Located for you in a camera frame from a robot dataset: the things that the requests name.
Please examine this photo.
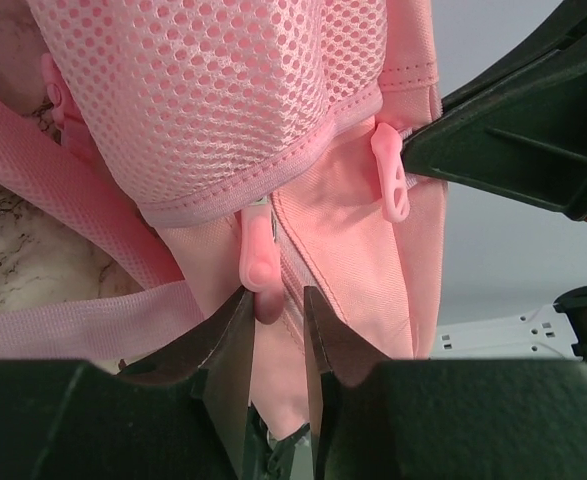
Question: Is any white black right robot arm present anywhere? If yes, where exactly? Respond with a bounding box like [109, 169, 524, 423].
[403, 1, 587, 361]

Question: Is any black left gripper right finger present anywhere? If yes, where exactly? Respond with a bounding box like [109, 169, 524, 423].
[304, 287, 587, 479]

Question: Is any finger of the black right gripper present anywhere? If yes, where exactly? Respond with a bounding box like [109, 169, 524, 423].
[402, 1, 587, 222]

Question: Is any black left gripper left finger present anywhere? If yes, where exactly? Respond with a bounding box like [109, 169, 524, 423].
[0, 289, 255, 479]

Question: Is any pink student backpack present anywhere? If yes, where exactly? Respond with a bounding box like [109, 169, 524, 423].
[0, 1, 447, 439]

